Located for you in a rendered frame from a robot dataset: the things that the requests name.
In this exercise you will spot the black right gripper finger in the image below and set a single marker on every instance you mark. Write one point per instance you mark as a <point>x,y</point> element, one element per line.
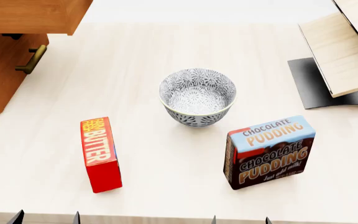
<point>268,221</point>
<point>213,220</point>

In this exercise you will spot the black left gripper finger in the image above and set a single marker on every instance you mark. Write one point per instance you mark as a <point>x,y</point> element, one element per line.
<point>77,219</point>
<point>17,218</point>

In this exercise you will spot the open wooden cabinet drawer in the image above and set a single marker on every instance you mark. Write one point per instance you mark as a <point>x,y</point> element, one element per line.
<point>30,16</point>

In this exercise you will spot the chocolate pudding box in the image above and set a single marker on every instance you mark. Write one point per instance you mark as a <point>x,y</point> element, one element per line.
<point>269,154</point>

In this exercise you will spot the red butter box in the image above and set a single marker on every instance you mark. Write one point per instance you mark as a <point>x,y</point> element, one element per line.
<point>99,151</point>

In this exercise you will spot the grey floral patterned bowl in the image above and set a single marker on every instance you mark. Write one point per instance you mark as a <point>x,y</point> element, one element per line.
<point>197,98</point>

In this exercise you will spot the light wooden tiered rack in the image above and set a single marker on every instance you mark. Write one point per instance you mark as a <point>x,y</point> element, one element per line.
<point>343,53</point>

